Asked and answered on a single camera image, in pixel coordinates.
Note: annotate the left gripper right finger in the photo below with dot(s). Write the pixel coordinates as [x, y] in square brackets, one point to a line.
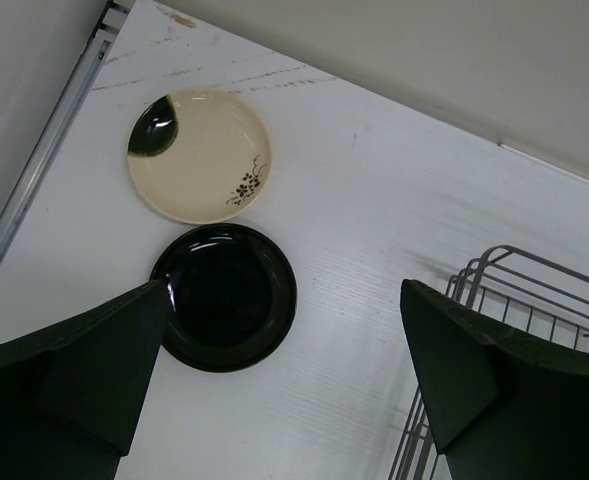
[501, 403]

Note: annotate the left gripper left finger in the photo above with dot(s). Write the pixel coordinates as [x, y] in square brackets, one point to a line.
[71, 394]

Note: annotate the black plate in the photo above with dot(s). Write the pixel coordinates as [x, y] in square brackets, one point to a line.
[233, 293]

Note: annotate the cream plate with flowers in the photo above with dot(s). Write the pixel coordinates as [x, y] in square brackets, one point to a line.
[199, 156]

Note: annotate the grey wire dish rack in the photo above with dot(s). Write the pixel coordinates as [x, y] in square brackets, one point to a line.
[517, 288]

